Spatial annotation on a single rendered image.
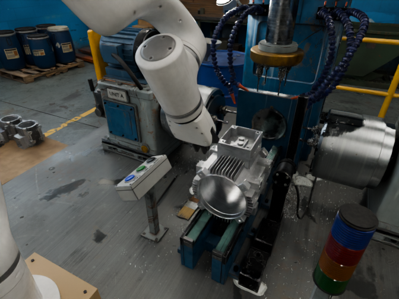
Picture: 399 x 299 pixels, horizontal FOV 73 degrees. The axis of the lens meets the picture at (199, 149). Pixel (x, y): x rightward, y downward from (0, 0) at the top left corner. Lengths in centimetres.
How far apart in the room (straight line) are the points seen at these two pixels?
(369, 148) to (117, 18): 78
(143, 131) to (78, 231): 47
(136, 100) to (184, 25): 68
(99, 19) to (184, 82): 16
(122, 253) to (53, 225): 30
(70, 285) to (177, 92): 57
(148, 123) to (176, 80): 72
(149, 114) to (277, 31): 58
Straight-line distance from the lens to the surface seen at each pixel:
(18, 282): 70
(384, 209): 104
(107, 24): 44
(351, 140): 96
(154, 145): 122
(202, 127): 58
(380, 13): 610
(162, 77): 46
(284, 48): 97
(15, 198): 132
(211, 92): 109
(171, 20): 53
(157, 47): 47
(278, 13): 97
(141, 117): 119
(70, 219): 112
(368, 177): 98
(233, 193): 92
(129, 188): 76
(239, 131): 88
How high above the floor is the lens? 155
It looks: 33 degrees down
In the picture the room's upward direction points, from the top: straight up
